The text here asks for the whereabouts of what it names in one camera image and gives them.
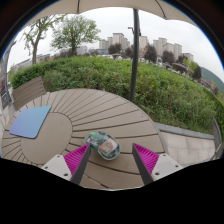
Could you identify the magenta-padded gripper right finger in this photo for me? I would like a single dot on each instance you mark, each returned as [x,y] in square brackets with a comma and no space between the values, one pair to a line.
[163,165]

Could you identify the blue mouse pad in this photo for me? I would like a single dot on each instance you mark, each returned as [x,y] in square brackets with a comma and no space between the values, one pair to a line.
[30,121]

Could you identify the distant apartment buildings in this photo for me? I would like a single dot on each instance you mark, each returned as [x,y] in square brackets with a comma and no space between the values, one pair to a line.
[118,38]

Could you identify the distant dark trees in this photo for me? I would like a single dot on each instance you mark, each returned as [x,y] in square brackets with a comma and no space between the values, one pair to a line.
[150,53]

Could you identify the round leafy tree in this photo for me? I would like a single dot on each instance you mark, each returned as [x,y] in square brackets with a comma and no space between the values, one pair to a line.
[75,31]

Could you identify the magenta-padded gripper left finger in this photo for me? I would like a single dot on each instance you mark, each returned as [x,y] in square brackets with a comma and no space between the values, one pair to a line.
[58,166]

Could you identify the dark parasol pole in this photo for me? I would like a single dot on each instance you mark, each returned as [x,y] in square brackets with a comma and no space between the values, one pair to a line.
[134,60]

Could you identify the brown slatted chair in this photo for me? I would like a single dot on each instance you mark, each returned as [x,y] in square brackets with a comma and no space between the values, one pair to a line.
[28,91]

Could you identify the green hedge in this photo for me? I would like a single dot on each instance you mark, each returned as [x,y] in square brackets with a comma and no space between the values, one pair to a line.
[100,73]

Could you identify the thin sparse tree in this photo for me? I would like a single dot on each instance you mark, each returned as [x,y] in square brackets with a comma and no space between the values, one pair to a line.
[35,50]

